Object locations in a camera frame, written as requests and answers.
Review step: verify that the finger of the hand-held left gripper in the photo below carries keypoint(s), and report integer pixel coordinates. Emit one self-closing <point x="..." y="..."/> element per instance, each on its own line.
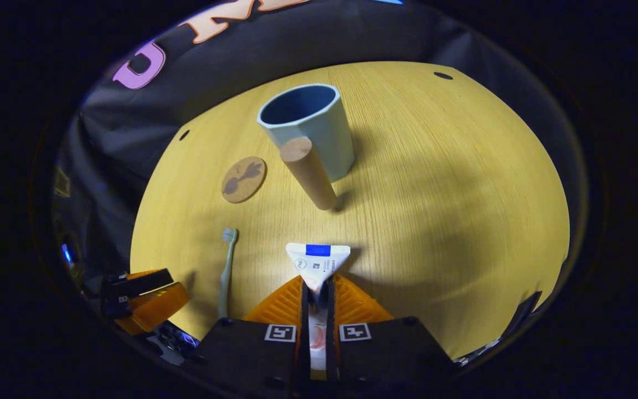
<point x="147" y="285"/>
<point x="155" y="307"/>

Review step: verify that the round brown coaster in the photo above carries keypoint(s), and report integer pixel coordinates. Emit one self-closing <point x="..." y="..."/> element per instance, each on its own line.
<point x="243" y="179"/>

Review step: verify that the pale green toothbrush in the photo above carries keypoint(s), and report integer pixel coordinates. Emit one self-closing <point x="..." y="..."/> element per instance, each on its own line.
<point x="225" y="277"/>

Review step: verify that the white toothpaste tube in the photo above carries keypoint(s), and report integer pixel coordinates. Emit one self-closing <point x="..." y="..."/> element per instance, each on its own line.
<point x="319" y="263"/>

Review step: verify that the wooden desktop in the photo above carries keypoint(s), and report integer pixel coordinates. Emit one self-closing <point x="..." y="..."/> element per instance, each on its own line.
<point x="435" y="194"/>

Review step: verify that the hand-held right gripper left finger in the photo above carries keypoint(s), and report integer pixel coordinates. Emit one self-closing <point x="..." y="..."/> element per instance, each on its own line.
<point x="244" y="354"/>

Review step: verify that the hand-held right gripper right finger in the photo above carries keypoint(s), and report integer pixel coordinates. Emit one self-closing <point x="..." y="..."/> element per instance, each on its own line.
<point x="391" y="354"/>

